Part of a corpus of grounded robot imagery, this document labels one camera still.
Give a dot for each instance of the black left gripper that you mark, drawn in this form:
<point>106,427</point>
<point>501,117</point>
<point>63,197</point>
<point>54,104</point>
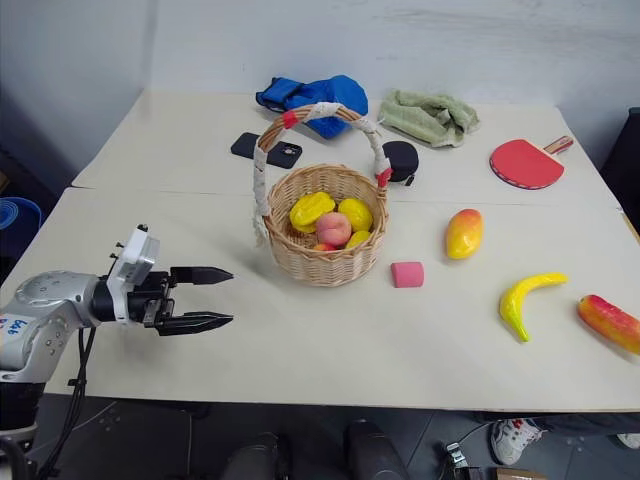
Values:
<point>150,302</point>

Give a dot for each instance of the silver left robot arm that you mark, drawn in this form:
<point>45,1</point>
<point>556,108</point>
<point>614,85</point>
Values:
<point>42,310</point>

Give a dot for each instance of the small red-orange fruit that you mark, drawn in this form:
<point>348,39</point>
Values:
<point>325,246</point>

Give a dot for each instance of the yellow starfruit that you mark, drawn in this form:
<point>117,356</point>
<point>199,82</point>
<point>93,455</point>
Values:
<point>356,214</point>
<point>312,211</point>

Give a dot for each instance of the pink peach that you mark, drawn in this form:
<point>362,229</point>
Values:
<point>333,228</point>

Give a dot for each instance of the black phone case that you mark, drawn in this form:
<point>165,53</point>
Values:
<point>266,148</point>

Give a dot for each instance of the dark rounded shape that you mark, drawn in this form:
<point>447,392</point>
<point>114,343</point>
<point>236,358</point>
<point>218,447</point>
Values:
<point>255,457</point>

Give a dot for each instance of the blue tape roll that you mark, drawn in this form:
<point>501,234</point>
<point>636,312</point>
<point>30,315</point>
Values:
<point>17,212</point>

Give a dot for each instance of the pink sponge block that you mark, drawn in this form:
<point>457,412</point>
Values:
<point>407,274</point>

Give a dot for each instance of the blue cloth bag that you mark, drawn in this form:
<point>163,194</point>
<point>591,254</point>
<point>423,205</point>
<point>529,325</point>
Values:
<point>320,102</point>

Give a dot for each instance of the black round pouch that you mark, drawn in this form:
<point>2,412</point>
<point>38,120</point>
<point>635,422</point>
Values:
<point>401,159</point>

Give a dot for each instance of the yellow-orange mango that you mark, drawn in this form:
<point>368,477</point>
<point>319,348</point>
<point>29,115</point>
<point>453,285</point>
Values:
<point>465,234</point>

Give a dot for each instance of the green towel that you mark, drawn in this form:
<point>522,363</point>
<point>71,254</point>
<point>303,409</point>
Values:
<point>429,118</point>

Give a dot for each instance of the yellow banana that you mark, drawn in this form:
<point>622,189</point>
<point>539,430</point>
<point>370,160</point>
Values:
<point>522,300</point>

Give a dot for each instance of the white sneaker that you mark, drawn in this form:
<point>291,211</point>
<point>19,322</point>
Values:
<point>630,440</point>
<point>512,439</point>

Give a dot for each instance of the red table tennis paddle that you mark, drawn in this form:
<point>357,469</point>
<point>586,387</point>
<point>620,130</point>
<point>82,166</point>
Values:
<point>527,164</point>

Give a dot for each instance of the red-yellow elongated mango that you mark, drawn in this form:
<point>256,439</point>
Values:
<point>609,317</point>

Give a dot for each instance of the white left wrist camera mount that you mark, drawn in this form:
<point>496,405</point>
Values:
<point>132,260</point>

